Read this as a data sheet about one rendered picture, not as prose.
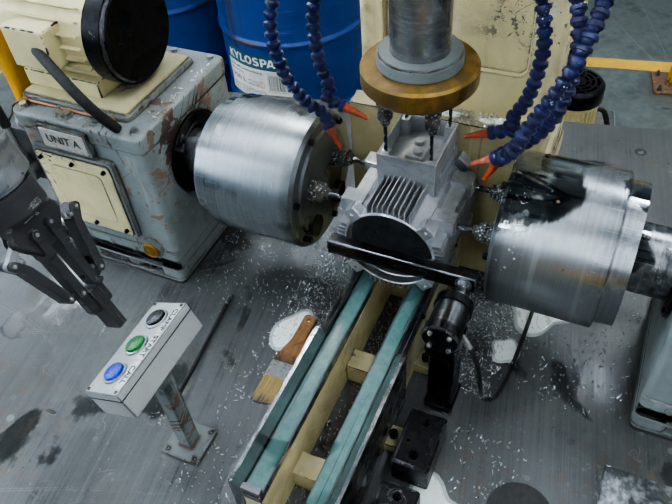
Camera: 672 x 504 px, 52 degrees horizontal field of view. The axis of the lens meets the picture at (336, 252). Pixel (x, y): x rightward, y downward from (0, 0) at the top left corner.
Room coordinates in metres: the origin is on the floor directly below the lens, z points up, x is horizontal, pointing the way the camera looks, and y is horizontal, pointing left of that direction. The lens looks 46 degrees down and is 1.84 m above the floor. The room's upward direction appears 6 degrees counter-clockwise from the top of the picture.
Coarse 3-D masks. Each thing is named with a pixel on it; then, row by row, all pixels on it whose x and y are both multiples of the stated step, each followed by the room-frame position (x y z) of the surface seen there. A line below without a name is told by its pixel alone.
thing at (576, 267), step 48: (528, 192) 0.73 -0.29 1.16; (576, 192) 0.71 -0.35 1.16; (624, 192) 0.70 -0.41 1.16; (480, 240) 0.74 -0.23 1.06; (528, 240) 0.67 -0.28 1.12; (576, 240) 0.65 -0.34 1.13; (624, 240) 0.64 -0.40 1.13; (528, 288) 0.64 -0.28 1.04; (576, 288) 0.62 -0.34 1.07; (624, 288) 0.60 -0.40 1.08
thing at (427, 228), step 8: (464, 152) 0.92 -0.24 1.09; (456, 160) 0.91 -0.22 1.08; (464, 160) 0.90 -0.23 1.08; (464, 168) 0.90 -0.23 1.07; (352, 208) 0.80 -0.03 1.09; (360, 208) 0.81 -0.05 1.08; (352, 216) 0.80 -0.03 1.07; (424, 224) 0.75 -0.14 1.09; (432, 224) 0.76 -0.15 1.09; (424, 232) 0.75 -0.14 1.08; (432, 232) 0.74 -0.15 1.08; (352, 264) 0.81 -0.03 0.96; (424, 280) 0.75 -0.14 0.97; (424, 288) 0.75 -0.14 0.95
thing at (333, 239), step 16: (336, 240) 0.80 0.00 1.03; (352, 240) 0.79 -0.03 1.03; (352, 256) 0.78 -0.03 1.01; (368, 256) 0.76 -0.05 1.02; (384, 256) 0.75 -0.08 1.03; (400, 256) 0.75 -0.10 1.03; (416, 256) 0.74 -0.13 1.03; (416, 272) 0.73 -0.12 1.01; (432, 272) 0.71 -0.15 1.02; (448, 272) 0.70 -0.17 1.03; (464, 272) 0.70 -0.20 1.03
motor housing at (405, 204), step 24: (456, 168) 0.90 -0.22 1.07; (384, 192) 0.83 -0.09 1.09; (408, 192) 0.83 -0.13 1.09; (456, 192) 0.85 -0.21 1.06; (360, 216) 0.80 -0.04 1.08; (384, 216) 0.78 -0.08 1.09; (408, 216) 0.78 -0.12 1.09; (360, 240) 0.84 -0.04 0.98; (384, 240) 0.86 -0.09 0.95; (408, 240) 0.87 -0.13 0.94; (432, 240) 0.75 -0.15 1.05; (456, 240) 0.79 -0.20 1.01; (360, 264) 0.80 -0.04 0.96; (408, 288) 0.76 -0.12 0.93
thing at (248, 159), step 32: (256, 96) 1.05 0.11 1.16; (224, 128) 0.97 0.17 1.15; (256, 128) 0.95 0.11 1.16; (288, 128) 0.94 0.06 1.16; (320, 128) 0.95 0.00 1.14; (192, 160) 1.01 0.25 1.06; (224, 160) 0.92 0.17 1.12; (256, 160) 0.90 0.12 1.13; (288, 160) 0.88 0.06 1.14; (320, 160) 0.93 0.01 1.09; (224, 192) 0.90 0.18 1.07; (256, 192) 0.87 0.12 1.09; (288, 192) 0.85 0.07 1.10; (320, 192) 0.87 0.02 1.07; (224, 224) 0.92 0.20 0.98; (256, 224) 0.87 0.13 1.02; (288, 224) 0.83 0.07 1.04; (320, 224) 0.90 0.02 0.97
